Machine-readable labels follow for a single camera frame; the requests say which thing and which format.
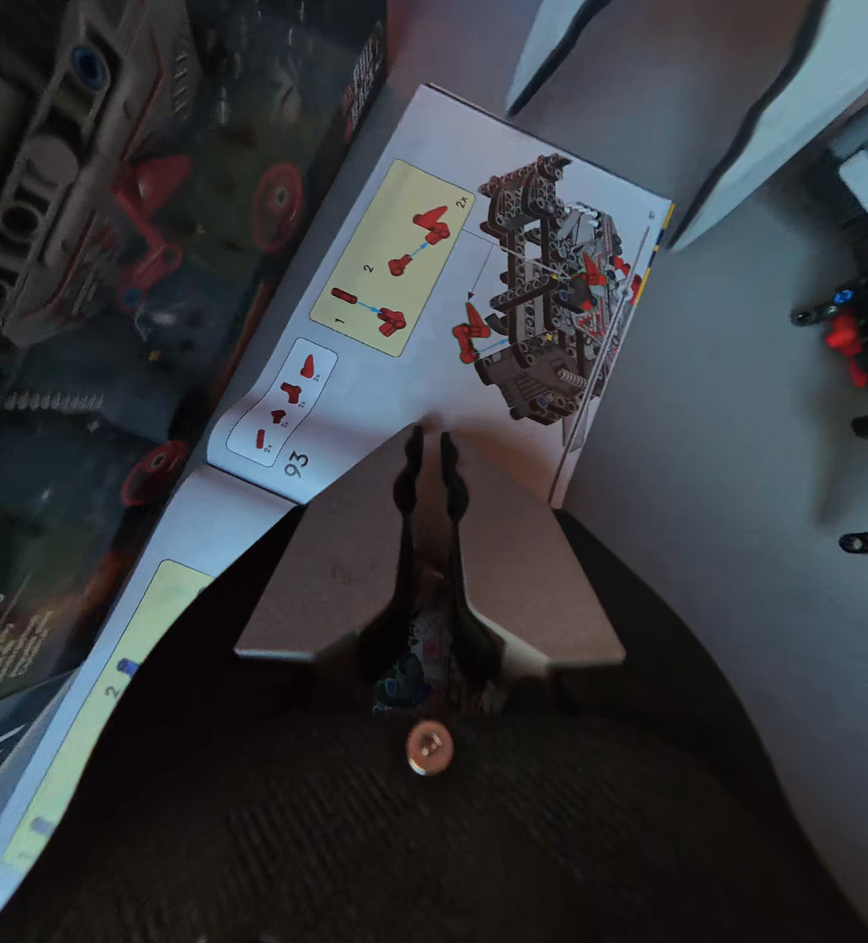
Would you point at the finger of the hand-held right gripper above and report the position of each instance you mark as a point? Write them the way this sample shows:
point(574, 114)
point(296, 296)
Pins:
point(544, 44)
point(846, 88)

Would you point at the red lego claw assembly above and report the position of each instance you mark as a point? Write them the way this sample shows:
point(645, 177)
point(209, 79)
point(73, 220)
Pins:
point(859, 372)

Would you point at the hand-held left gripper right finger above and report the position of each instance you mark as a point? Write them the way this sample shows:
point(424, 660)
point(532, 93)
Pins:
point(537, 582)

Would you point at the lego instruction booklet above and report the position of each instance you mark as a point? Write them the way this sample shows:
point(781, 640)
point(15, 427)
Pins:
point(404, 243)

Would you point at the black lego set box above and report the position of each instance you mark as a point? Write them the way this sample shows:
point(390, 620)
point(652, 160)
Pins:
point(73, 221)

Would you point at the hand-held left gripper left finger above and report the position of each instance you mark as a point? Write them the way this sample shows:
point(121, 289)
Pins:
point(330, 582)

